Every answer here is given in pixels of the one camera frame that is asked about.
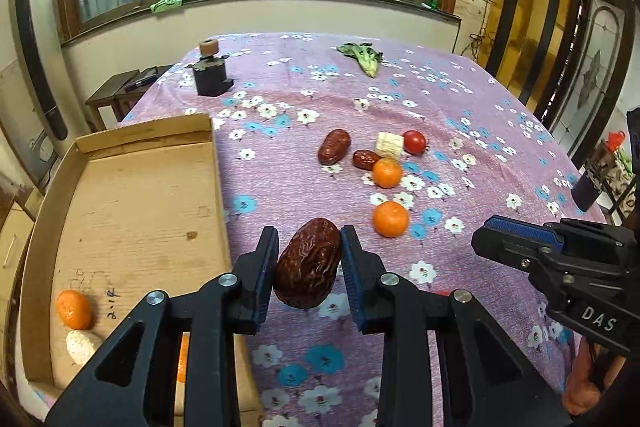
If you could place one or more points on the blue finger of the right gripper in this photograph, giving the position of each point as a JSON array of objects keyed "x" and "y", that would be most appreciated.
[{"x": 537, "y": 233}]

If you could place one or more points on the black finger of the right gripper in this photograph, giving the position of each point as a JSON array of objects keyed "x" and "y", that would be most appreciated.
[{"x": 525, "y": 255}]

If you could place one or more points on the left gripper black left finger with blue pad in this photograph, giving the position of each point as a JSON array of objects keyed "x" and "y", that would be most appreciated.
[{"x": 132, "y": 379}]

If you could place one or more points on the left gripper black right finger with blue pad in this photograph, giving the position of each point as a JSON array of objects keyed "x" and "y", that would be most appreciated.
[{"x": 486, "y": 380}]

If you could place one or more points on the orange mandarin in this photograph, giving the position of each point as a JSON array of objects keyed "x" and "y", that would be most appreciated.
[
  {"x": 74, "y": 310},
  {"x": 390, "y": 219},
  {"x": 387, "y": 173},
  {"x": 183, "y": 357}
]

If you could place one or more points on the white corn piece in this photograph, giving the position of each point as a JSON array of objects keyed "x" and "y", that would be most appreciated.
[
  {"x": 389, "y": 145},
  {"x": 82, "y": 345}
]

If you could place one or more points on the large red date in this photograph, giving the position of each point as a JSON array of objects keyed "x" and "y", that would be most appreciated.
[
  {"x": 334, "y": 147},
  {"x": 305, "y": 272}
]

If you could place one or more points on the person's hand holding gripper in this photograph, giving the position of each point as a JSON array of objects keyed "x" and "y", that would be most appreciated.
[{"x": 581, "y": 392}]

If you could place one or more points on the dark cylinder clamp right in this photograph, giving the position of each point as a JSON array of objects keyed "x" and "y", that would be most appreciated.
[{"x": 587, "y": 189}]

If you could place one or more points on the cluttered side table right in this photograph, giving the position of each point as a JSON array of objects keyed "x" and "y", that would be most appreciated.
[{"x": 610, "y": 169}]

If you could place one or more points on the glass panel door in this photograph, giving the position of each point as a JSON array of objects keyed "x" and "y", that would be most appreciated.
[{"x": 587, "y": 82}]

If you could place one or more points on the small red tomato far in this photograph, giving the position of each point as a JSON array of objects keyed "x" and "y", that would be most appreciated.
[{"x": 415, "y": 142}]

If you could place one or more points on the purple floral tablecloth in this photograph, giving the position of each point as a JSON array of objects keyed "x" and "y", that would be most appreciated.
[{"x": 415, "y": 158}]

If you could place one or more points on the shallow cardboard box tray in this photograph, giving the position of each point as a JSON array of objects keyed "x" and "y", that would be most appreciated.
[{"x": 131, "y": 210}]

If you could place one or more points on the small red date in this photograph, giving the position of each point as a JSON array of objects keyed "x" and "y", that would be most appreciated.
[{"x": 365, "y": 159}]

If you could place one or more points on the wooden cabinet left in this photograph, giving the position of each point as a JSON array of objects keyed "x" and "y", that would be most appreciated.
[{"x": 18, "y": 216}]

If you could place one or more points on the green leafy vegetable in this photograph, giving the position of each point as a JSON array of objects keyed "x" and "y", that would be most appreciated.
[{"x": 367, "y": 57}]

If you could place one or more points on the dark wooden stool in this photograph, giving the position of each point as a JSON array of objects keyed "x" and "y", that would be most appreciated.
[{"x": 111, "y": 95}]

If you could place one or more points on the white tower air conditioner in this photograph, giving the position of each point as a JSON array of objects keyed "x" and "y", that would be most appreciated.
[{"x": 39, "y": 54}]

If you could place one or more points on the black remote on stool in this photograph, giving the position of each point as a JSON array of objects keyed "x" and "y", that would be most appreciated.
[{"x": 145, "y": 78}]

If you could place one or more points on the black clamp with wooden knob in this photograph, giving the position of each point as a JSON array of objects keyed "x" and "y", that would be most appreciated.
[{"x": 209, "y": 71}]

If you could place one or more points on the green cloth on windowsill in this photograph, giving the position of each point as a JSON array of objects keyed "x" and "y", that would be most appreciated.
[{"x": 165, "y": 5}]

